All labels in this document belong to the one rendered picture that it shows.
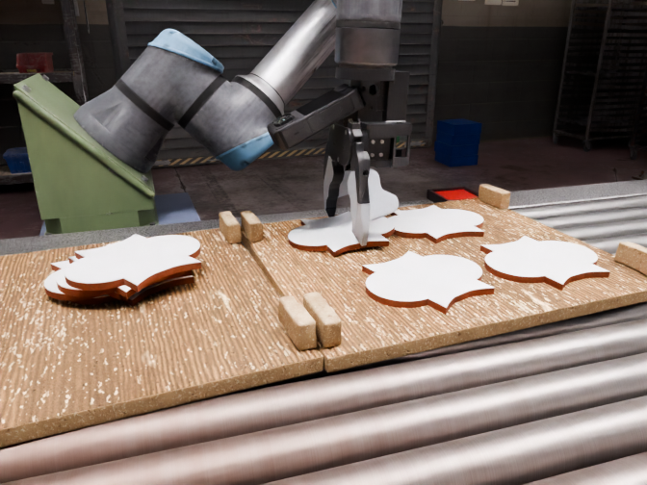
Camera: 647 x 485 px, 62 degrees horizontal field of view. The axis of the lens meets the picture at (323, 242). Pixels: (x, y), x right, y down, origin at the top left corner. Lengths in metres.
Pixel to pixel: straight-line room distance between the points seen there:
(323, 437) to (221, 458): 0.07
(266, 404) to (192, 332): 0.11
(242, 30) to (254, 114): 4.34
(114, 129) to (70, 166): 0.09
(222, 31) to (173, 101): 4.31
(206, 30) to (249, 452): 4.94
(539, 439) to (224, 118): 0.71
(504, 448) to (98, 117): 0.78
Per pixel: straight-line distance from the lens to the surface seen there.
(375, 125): 0.65
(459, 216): 0.79
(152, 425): 0.44
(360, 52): 0.64
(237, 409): 0.44
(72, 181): 0.93
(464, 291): 0.57
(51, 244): 0.83
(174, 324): 0.52
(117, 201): 0.94
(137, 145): 0.96
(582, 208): 1.00
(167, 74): 0.96
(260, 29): 5.34
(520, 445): 0.43
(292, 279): 0.59
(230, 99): 0.96
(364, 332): 0.49
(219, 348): 0.48
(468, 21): 6.28
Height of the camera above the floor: 1.19
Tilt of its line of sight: 21 degrees down
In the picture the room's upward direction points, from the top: straight up
